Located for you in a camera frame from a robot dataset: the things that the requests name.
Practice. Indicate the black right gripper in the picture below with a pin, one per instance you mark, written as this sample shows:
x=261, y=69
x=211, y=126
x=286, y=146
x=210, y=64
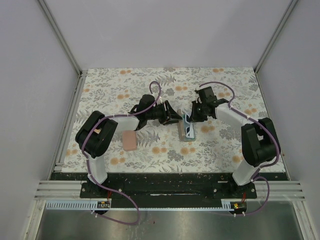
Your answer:
x=195, y=118

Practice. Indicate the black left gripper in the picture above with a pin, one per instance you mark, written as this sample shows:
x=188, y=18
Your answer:
x=171, y=112

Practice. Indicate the beige glasses case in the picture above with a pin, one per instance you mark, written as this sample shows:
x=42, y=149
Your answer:
x=181, y=128

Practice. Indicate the white frame sunglasses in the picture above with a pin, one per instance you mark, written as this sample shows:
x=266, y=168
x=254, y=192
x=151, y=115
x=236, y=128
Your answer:
x=188, y=127

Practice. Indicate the pink glasses case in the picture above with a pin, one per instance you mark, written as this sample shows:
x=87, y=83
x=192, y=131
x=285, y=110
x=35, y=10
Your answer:
x=129, y=140

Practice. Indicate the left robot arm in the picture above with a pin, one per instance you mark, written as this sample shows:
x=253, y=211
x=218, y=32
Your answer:
x=96, y=134

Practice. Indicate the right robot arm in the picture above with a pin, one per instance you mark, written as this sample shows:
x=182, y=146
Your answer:
x=259, y=141

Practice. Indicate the floral tablecloth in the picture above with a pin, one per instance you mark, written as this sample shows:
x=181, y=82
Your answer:
x=217, y=147

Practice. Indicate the steel floor panel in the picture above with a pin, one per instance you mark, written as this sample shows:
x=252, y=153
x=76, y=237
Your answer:
x=277, y=221

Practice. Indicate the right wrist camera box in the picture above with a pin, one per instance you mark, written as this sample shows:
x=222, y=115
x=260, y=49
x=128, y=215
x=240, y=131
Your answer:
x=206, y=95

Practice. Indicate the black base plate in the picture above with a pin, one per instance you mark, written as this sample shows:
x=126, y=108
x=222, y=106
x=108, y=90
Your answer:
x=207, y=185

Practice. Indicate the left aluminium frame post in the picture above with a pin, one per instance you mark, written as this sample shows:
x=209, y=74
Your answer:
x=59, y=35

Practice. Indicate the aluminium frame post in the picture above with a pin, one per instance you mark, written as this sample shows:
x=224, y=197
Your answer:
x=276, y=34
x=59, y=35

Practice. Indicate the right aluminium frame post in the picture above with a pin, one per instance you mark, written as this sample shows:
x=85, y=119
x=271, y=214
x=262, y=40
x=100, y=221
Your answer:
x=276, y=34

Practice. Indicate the aluminium front rail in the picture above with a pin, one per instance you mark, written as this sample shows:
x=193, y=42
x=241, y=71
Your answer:
x=277, y=191

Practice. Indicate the white slotted cable duct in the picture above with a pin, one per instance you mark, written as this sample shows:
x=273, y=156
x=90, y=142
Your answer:
x=91, y=205

